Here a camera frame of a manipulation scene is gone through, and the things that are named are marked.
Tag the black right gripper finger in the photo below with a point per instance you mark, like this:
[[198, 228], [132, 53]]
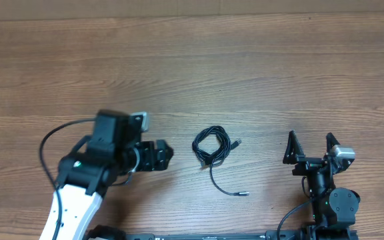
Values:
[[294, 152], [331, 142]]

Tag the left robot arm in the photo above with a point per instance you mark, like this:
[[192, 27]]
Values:
[[114, 149]]

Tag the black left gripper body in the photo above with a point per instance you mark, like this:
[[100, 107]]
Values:
[[146, 161]]

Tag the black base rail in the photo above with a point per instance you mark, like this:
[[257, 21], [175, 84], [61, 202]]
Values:
[[212, 236]]

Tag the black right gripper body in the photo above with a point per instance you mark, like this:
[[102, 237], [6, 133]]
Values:
[[307, 164]]

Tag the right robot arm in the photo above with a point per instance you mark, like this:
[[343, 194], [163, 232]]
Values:
[[333, 208]]

